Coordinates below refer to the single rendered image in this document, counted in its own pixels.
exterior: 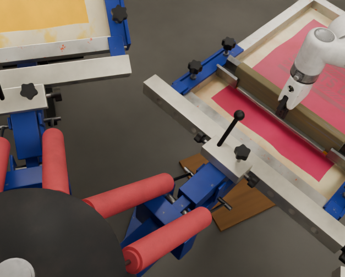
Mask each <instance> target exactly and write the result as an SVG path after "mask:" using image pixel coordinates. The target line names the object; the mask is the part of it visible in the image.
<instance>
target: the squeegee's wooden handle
mask: <svg viewBox="0 0 345 277"><path fill-rule="evenodd" d="M234 76H236V77H237V78H238V79H239V81H238V85H237V86H241V87H242V88H244V89H245V90H247V91H248V92H249V93H251V94H252V95H253V96H255V97H256V98H257V99H259V100H260V101H261V102H263V103H264V104H266V105H267V106H268V107H270V108H271V109H272V110H274V111H275V112H276V110H277V109H276V108H277V107H278V105H279V104H280V102H281V101H280V102H279V101H278V98H279V96H280V93H281V91H282V89H280V88H279V87H277V86H276V85H275V84H273V83H272V82H271V81H269V80H268V79H266V78H265V77H263V76H262V75H261V74H259V73H258V72H257V71H255V70H254V69H252V68H251V67H250V66H248V65H246V64H245V63H244V62H242V63H240V64H239V65H238V66H237V68H236V72H235V74H234ZM285 119H286V120H287V121H288V122H290V123H291V124H293V125H294V126H295V127H297V128H298V129H299V130H300V131H302V132H303V133H305V134H306V135H307V136H309V137H310V138H311V139H313V140H314V141H315V142H317V143H318V144H319V145H321V146H322V147H323V148H325V152H327V153H328V152H329V151H330V149H331V148H334V149H335V150H336V151H339V150H340V148H341V147H342V146H343V145H344V143H345V134H344V133H342V132H340V131H339V130H338V129H336V128H335V127H334V126H332V125H331V124H329V123H328V122H327V121H325V120H324V119H323V118H321V117H320V116H318V115H317V114H315V113H314V112H313V111H311V110H310V109H309V108H307V107H306V106H304V105H303V104H301V103H299V104H298V105H297V106H295V107H294V108H293V109H291V110H288V113H287V115H286V117H285Z"/></svg>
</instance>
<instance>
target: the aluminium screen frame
mask: <svg viewBox="0 0 345 277"><path fill-rule="evenodd" d="M309 8H313V9H314V10H316V11H317V12H319V13H321V14H322V15H324V16H326V17H327V18H329V19H331V20H332V21H334V20H335V19H336V18H338V17H339V16H340V15H342V14H344V13H345V11H343V10H341V9H339V8H338V7H336V6H335V5H333V4H331V3H330V2H328V1H326V0H299V1H297V2H296V3H295V4H293V5H292V6H290V7H289V8H288V9H286V10H285V11H283V12H282V13H281V14H279V15H278V16H276V17H275V18H273V19H272V20H271V21H269V22H268V23H267V24H265V25H264V26H262V27H261V28H259V29H258V30H256V31H255V32H254V33H252V34H251V35H250V36H248V37H247V38H245V39H244V40H243V41H241V42H240V43H238V44H237V45H238V46H240V47H241V48H243V49H244V52H242V53H241V54H240V55H238V56H237V57H235V59H237V60H241V59H242V58H243V57H245V56H246V55H247V54H249V53H250V52H251V51H253V50H254V49H255V48H256V47H258V46H260V45H261V44H262V43H264V42H265V41H266V40H268V39H269V38H270V37H271V36H273V35H274V34H275V33H277V32H278V31H280V30H281V29H282V28H284V27H285V26H286V25H288V24H289V23H290V22H292V21H293V20H294V19H296V18H297V17H298V16H300V15H301V14H303V13H304V12H305V11H307V10H308V9H309ZM215 78H217V75H216V72H215V73H213V74H212V75H211V76H209V77H208V78H207V79H205V80H204V81H203V82H201V83H200V84H198V85H197V86H196V87H194V88H193V89H192V90H190V91H189V92H188V93H186V94H185V95H184V96H183V97H184V98H186V99H187V100H188V101H189V102H190V103H192V104H193V105H194V106H196V107H197V108H198V109H199V110H201V111H202V112H203V113H204V114H206V115H207V116H208V117H209V118H211V119H212V120H213V121H214V122H215V123H217V124H218V125H219V126H220V127H222V128H223V129H224V130H227V129H228V127H229V126H230V124H231V123H230V122H229V121H228V120H227V119H225V118H224V117H223V116H222V115H220V114H219V113H218V112H216V111H215V110H214V109H212V108H211V107H210V106H209V105H208V104H206V103H205V102H204V101H202V100H201V99H200V98H199V97H198V96H196V95H195V93H196V92H198V91H199V90H200V89H202V88H203V87H204V86H206V85H207V84H208V83H209V82H211V81H212V80H214V79H215ZM230 134H231V135H232V136H233V137H234V138H235V139H237V140H238V141H239V142H240V143H242V144H244V145H245V146H246V147H247V148H249V149H250V150H251V151H252V152H253V153H254V154H255V155H257V156H258V157H259V158H260V159H262V160H263V161H264V162H265V163H267V164H268V165H269V166H270V167H271V168H273V169H274V170H275V171H277V172H278V173H279V174H280V175H282V176H283V177H284V178H285V179H287V180H288V181H289V182H290V183H291V184H293V185H294V186H295V187H296V188H298V189H299V190H300V191H301V192H302V193H304V194H305V195H307V196H308V197H309V198H310V199H311V200H313V201H314V202H315V203H316V204H318V205H319V206H320V207H321V208H322V209H323V206H324V205H325V204H326V203H327V202H328V199H327V198H325V197H324V196H323V195H322V194H320V193H319V192H317V191H316V190H315V189H314V188H312V187H311V186H310V185H309V184H307V183H306V182H305V181H304V180H303V179H301V178H300V177H299V176H298V175H296V174H295V173H294V172H292V171H291V170H290V169H288V168H287V167H286V166H285V165H283V164H282V163H281V162H280V161H279V160H277V159H276V158H275V157H273V156H272V155H271V154H269V153H268V152H267V151H266V150H264V149H263V148H262V147H261V146H259V145H258V144H257V143H256V142H254V141H253V140H252V139H251V138H249V137H248V136H247V135H246V134H244V133H243V132H242V131H240V130H239V129H238V128H237V127H235V126H234V128H233V129H232V131H231V132H230Z"/></svg>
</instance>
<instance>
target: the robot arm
mask: <svg viewBox="0 0 345 277"><path fill-rule="evenodd" d="M326 64H330V65H334V66H337V67H340V68H345V13H344V14H342V15H340V16H339V17H338V18H336V19H335V20H334V21H332V22H331V23H330V25H329V26H328V28H324V27H316V28H313V29H311V30H310V31H309V32H308V34H307V36H306V38H305V40H304V42H303V44H302V46H301V48H300V50H299V52H298V54H297V56H296V58H295V61H294V63H293V65H292V67H291V69H290V74H291V76H290V77H289V79H288V80H287V82H286V84H285V86H284V88H283V90H282V91H281V93H280V96H279V98H278V101H279V102H280V101H281V102H280V104H279V105H278V107H277V108H276V109H277V110H276V112H275V114H276V115H278V116H279V117H280V118H281V119H284V118H285V117H286V115H287V113H288V110H291V109H293V108H294V107H295V106H297V105H298V104H299V103H300V102H301V101H302V100H303V99H304V98H305V97H306V96H307V95H308V93H309V92H310V90H311V88H312V86H313V84H314V83H315V82H316V81H317V79H318V77H319V75H320V74H321V72H322V70H323V68H324V67H325V65H326ZM285 104H286V105H287V107H285V106H284V105H285Z"/></svg>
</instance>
